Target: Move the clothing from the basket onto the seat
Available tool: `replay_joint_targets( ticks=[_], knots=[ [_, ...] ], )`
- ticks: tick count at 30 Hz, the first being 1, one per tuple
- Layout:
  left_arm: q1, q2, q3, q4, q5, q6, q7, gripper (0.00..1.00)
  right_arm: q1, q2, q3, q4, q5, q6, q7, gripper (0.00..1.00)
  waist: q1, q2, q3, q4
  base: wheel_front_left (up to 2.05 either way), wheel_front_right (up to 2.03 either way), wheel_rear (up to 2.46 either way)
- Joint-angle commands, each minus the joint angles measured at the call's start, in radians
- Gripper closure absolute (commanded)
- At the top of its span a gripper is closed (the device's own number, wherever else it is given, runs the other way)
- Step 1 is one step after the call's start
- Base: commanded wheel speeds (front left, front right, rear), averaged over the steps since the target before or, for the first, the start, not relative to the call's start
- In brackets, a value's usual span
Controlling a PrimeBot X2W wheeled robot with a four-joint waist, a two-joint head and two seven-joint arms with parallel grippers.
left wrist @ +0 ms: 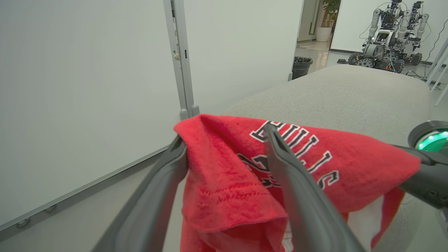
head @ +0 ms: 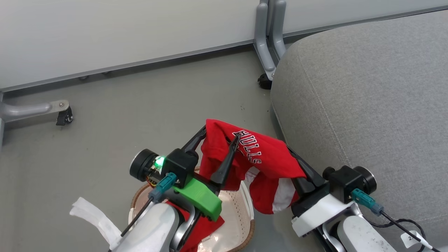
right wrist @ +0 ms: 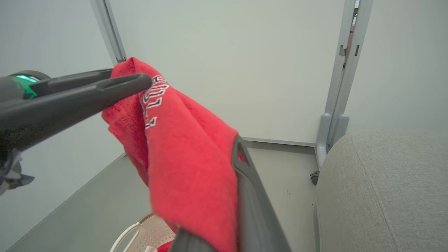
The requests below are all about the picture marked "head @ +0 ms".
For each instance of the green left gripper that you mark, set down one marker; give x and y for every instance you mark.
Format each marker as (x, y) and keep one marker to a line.
(201, 199)

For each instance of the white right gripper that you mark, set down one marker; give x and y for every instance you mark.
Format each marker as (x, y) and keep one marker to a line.
(322, 211)

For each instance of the red white sports jersey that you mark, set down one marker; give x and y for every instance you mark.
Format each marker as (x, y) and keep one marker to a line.
(269, 154)

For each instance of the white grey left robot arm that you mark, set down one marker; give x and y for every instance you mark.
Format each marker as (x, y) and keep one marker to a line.
(157, 224)

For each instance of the cream perforated laundry basket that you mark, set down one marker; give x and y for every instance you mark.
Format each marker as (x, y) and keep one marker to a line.
(235, 217)

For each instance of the black caster wheel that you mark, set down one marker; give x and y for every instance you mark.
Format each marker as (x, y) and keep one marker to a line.
(265, 82)
(64, 117)

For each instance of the grey fabric sofa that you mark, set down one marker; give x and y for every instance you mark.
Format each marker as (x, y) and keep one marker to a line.
(378, 105)

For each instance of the grey upright partition foot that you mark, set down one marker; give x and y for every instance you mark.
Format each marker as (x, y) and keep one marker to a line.
(278, 31)
(261, 38)

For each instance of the white fabric strip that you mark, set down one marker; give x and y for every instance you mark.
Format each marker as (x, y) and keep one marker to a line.
(94, 217)

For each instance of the long grey partition foot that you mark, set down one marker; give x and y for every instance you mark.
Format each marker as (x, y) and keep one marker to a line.
(24, 110)

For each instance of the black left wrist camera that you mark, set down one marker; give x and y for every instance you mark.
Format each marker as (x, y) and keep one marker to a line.
(180, 162)

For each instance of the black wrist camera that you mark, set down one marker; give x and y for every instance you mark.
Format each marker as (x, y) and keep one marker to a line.
(180, 162)
(344, 182)

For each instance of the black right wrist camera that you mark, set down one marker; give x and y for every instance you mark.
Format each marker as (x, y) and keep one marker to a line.
(344, 182)

